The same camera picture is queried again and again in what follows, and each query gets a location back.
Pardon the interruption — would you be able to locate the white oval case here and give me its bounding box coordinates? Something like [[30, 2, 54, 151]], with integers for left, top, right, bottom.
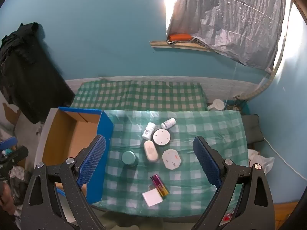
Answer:
[[143, 140, 159, 162]]

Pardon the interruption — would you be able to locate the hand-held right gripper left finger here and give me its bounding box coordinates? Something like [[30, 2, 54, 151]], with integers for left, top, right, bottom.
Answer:
[[20, 135, 107, 230]]

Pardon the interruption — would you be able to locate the small white pill bottle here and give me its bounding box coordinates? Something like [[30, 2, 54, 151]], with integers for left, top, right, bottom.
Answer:
[[161, 118, 176, 130]]

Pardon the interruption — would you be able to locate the white charger adapter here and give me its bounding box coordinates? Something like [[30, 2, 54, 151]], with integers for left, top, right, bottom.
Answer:
[[142, 188, 163, 207]]

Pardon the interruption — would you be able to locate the wooden window sill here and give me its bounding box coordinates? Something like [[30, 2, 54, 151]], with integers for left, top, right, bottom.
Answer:
[[150, 41, 211, 52]]

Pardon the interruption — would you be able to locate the black hanging clothing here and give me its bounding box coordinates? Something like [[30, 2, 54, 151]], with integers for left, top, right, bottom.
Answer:
[[0, 22, 76, 124]]

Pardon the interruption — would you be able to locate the pink yellow lighter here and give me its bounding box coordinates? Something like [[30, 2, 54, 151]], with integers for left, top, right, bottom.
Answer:
[[150, 175, 170, 197]]

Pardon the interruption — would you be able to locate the dark cushion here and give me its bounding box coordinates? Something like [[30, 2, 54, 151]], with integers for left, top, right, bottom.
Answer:
[[241, 114, 265, 144]]

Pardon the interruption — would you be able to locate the silver window curtain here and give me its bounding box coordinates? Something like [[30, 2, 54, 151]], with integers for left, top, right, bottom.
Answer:
[[166, 0, 287, 73]]

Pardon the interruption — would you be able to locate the teal box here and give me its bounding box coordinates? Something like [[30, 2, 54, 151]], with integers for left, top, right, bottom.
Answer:
[[225, 96, 248, 113]]

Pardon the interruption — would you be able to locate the green checked plastic tablecloth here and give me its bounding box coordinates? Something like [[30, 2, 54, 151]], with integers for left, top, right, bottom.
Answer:
[[91, 110, 248, 217]]

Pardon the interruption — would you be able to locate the blue cardboard box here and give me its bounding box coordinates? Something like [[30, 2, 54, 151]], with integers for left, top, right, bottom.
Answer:
[[42, 107, 114, 204]]

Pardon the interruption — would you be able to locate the white plastic bag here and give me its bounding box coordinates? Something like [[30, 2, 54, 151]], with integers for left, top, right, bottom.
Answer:
[[248, 149, 275, 175]]

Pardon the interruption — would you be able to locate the white cable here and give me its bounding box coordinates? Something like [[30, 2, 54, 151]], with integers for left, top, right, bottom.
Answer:
[[262, 136, 307, 185]]

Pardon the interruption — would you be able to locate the teal round jar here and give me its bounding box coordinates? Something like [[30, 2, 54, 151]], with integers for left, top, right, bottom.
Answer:
[[121, 151, 138, 168]]

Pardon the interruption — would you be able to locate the green checked fabric cover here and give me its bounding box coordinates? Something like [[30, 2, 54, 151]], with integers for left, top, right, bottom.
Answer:
[[71, 80, 208, 112]]

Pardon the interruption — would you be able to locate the large white pill bottle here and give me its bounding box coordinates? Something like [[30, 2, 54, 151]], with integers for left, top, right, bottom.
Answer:
[[141, 122, 156, 140]]

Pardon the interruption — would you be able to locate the round black white disc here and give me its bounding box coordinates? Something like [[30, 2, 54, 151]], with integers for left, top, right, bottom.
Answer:
[[153, 129, 171, 146]]

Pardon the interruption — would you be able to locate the white octagonal box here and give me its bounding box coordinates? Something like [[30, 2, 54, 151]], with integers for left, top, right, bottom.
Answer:
[[161, 149, 182, 170]]

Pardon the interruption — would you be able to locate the orange cylinder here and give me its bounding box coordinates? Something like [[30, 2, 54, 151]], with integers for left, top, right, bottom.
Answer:
[[168, 34, 192, 42]]

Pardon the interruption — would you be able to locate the beige curtain trim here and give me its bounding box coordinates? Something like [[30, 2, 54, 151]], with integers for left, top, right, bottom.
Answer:
[[249, 5, 293, 99]]

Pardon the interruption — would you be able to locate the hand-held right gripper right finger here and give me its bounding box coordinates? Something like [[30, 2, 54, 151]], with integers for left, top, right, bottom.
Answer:
[[193, 136, 275, 230]]

